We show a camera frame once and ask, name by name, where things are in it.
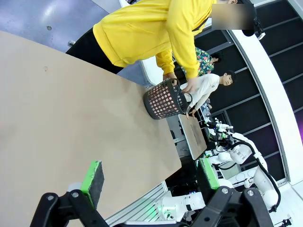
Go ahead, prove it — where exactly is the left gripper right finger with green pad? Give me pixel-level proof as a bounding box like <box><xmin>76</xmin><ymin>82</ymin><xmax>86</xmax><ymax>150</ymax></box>
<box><xmin>187</xmin><ymin>157</ymin><xmax>280</xmax><ymax>227</ymax></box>

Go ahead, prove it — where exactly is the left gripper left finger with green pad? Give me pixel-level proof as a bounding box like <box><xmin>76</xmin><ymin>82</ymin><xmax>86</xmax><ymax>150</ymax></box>
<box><xmin>29</xmin><ymin>160</ymin><xmax>110</xmax><ymax>227</ymax></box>

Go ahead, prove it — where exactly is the black perforated basket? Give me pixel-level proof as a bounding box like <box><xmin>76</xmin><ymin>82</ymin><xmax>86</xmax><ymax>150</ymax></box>
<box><xmin>143</xmin><ymin>78</ymin><xmax>193</xmax><ymax>121</ymax></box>

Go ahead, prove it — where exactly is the person's right forearm yellow sleeve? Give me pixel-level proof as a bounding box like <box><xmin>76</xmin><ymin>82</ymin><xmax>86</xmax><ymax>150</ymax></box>
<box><xmin>177</xmin><ymin>42</ymin><xmax>200</xmax><ymax>79</ymax></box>

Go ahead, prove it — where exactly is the person's left forearm yellow sleeve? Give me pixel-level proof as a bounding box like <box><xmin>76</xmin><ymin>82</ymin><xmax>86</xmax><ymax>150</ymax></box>
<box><xmin>155</xmin><ymin>49</ymin><xmax>176</xmax><ymax>76</ymax></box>

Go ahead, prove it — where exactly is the person's right hand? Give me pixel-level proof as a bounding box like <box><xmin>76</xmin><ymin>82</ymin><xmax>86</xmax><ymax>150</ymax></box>
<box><xmin>181</xmin><ymin>76</ymin><xmax>202</xmax><ymax>93</ymax></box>

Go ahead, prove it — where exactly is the person's left hand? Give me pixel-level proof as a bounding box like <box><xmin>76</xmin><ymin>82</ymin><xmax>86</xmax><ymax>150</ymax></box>
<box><xmin>162</xmin><ymin>72</ymin><xmax>178</xmax><ymax>86</ymax></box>

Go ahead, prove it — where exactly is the brown background table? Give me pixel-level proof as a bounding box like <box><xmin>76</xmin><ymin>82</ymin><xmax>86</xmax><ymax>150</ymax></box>
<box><xmin>178</xmin><ymin>113</ymin><xmax>208</xmax><ymax>161</ymax></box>

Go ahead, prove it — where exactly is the bystander in white shirt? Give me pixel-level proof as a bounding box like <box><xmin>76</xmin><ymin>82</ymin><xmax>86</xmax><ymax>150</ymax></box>
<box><xmin>179</xmin><ymin>70</ymin><xmax>237</xmax><ymax>119</ymax></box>

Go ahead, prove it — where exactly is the bystander in floral shirt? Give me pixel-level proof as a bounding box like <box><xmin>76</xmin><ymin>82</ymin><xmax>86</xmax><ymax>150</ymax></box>
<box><xmin>195</xmin><ymin>47</ymin><xmax>224</xmax><ymax>77</ymax></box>

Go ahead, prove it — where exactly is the person in yellow hoodie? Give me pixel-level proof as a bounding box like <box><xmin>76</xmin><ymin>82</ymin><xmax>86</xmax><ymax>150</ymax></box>
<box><xmin>65</xmin><ymin>0</ymin><xmax>256</xmax><ymax>80</ymax></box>

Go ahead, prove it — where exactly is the aluminium frame rail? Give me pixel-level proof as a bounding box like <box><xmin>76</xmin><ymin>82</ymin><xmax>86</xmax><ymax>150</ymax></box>
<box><xmin>104</xmin><ymin>181</ymin><xmax>172</xmax><ymax>227</ymax></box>

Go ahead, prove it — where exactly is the black cable on background arm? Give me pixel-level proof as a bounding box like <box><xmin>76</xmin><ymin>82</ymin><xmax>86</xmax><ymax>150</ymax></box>
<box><xmin>227</xmin><ymin>140</ymin><xmax>282</xmax><ymax>213</ymax></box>

